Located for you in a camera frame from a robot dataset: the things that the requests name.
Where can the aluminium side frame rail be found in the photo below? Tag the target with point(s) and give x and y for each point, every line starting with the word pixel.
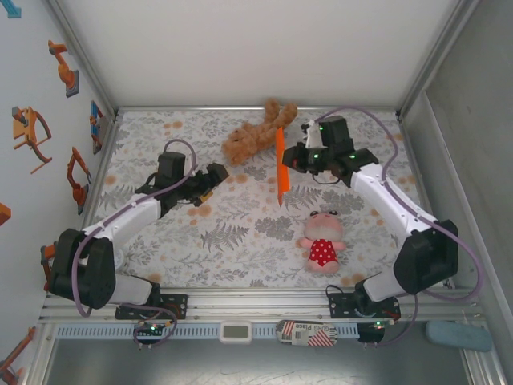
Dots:
pixel 426 200
pixel 94 200

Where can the blue and orange machine sticker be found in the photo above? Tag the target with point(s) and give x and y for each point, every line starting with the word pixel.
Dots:
pixel 96 124

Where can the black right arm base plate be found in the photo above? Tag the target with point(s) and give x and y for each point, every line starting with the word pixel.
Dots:
pixel 340 306

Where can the orange block wall sticker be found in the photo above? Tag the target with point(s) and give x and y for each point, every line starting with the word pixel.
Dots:
pixel 4 214

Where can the blue machine wall sticker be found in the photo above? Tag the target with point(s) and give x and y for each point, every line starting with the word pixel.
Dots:
pixel 14 8

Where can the floral print table mat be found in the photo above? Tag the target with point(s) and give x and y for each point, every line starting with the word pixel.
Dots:
pixel 240 260

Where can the aluminium frame post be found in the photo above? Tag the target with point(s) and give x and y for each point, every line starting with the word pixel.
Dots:
pixel 82 60
pixel 437 60

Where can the orange paper sheet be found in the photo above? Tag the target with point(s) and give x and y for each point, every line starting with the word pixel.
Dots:
pixel 281 176

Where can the pink plush toy dotted dress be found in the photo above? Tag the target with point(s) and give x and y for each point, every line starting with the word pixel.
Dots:
pixel 322 250

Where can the blue-grey oval pad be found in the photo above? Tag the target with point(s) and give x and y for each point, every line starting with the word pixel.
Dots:
pixel 459 336

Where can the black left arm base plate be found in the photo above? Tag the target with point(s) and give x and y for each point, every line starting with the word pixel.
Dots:
pixel 178 306

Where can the thin aluminium frame rail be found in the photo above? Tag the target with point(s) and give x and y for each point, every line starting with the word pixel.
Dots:
pixel 256 108

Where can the white digital timer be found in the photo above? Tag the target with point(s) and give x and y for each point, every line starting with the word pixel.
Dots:
pixel 235 332

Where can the orange and grey gripper sticker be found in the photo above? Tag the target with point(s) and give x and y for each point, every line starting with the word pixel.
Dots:
pixel 28 132

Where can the brown teddy bear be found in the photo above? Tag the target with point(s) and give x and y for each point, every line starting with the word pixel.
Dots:
pixel 248 140

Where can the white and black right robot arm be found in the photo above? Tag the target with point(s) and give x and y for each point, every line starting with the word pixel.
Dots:
pixel 393 200

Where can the small controller board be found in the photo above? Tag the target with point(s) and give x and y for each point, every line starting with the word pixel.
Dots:
pixel 372 332
pixel 151 328

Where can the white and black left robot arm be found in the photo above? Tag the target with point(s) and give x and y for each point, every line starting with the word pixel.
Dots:
pixel 132 216

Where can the aluminium frame rail with grooves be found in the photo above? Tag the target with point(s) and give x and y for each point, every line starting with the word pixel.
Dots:
pixel 256 305

